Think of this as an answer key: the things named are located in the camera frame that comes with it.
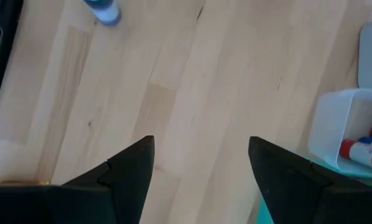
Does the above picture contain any violet food colour bottle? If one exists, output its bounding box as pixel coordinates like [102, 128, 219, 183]
[82, 0, 123, 27]

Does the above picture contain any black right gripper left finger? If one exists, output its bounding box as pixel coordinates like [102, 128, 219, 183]
[0, 135, 156, 224]

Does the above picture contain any translucent green plastic tray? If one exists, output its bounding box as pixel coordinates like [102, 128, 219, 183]
[256, 151, 372, 224]

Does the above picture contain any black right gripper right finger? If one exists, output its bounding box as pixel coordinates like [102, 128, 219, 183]
[248, 136, 372, 224]

